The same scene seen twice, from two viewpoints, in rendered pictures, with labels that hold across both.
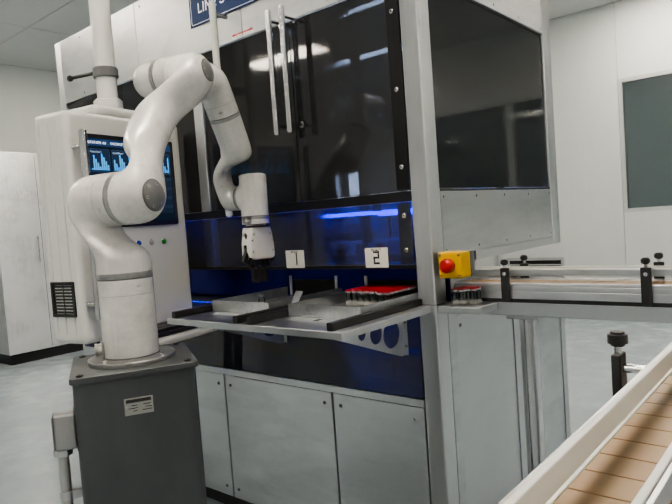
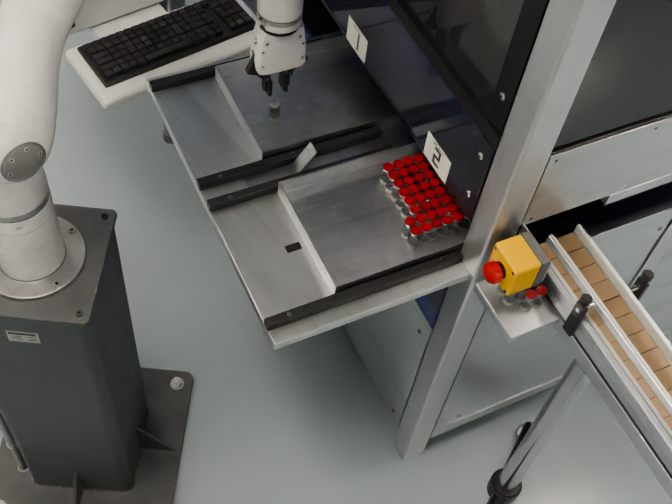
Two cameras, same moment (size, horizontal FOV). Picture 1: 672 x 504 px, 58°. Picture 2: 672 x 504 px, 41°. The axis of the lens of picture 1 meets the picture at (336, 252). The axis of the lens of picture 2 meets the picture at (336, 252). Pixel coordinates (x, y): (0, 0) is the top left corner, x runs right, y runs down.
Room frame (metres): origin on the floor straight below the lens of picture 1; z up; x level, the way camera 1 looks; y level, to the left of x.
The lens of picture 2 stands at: (0.68, -0.31, 2.26)
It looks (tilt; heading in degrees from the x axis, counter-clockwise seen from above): 54 degrees down; 17
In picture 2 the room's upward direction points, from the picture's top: 9 degrees clockwise
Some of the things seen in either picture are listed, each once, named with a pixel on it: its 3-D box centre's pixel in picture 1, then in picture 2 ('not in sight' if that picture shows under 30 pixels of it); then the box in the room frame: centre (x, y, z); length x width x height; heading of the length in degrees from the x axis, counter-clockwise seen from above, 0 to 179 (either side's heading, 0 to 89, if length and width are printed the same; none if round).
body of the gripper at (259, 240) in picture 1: (257, 241); (278, 40); (1.87, 0.24, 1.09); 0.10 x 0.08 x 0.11; 140
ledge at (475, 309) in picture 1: (470, 306); (523, 300); (1.70, -0.37, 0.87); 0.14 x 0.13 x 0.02; 140
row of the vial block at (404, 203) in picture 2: (369, 297); (405, 203); (1.78, -0.09, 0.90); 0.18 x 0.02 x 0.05; 50
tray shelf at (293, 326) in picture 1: (302, 313); (315, 168); (1.80, 0.11, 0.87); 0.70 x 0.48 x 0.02; 50
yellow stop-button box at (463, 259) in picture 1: (455, 264); (517, 263); (1.67, -0.33, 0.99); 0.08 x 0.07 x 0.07; 140
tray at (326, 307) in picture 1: (361, 302); (385, 211); (1.74, -0.06, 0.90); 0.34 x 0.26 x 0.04; 140
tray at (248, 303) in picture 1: (278, 299); (312, 93); (1.96, 0.20, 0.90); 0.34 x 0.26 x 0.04; 140
